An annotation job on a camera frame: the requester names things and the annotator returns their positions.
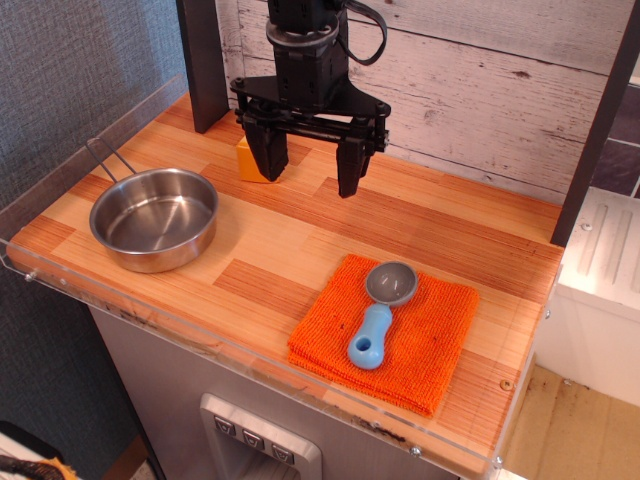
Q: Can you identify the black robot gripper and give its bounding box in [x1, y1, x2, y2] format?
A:
[231, 37, 391, 198]

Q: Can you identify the blue handled grey spoon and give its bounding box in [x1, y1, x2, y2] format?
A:
[347, 261, 418, 370]

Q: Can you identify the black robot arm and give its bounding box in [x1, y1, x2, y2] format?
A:
[231, 1, 391, 198]

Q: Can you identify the orange folded towel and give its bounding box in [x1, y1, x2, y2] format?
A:
[288, 254, 480, 417]

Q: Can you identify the yellow cheese wedge toy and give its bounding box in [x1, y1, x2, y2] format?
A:
[236, 136, 280, 184]

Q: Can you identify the stainless steel pot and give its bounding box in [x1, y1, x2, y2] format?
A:
[86, 137, 219, 274]

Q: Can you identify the clear acrylic table guard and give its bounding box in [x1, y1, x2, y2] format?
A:
[1, 76, 562, 479]

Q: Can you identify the silver toy fridge cabinet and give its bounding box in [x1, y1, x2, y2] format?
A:
[90, 308, 453, 479]

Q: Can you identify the ice dispenser button panel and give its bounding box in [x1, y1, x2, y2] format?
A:
[200, 393, 323, 479]

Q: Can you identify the white toy cabinet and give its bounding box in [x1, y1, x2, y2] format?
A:
[534, 188, 639, 405]

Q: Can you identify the black and orange object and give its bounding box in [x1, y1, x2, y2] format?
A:
[1, 420, 77, 479]

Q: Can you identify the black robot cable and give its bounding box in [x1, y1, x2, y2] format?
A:
[333, 0, 389, 67]

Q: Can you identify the dark left vertical post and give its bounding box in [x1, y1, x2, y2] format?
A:
[176, 0, 229, 133]

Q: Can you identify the dark vertical post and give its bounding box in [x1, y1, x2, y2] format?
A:
[550, 1, 639, 247]
[176, 0, 229, 133]

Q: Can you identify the dark right vertical post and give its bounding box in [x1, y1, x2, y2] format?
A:
[550, 1, 639, 247]

